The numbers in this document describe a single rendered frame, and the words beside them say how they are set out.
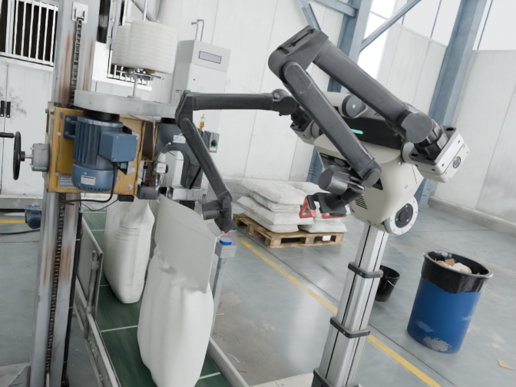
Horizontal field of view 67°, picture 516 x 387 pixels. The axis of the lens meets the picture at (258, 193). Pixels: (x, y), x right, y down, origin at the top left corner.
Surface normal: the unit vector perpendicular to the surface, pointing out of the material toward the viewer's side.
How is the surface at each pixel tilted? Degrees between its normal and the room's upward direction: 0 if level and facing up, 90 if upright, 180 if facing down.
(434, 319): 93
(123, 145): 90
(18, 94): 90
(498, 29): 90
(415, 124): 107
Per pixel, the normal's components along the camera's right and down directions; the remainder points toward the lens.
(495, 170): -0.82, -0.04
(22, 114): 0.54, 0.29
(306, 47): 0.26, 0.52
